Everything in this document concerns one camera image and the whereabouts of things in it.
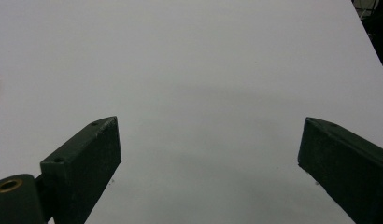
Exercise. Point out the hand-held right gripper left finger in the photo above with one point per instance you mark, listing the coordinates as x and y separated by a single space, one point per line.
83 161

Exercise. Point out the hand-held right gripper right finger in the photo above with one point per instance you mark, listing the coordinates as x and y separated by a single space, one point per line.
345 161

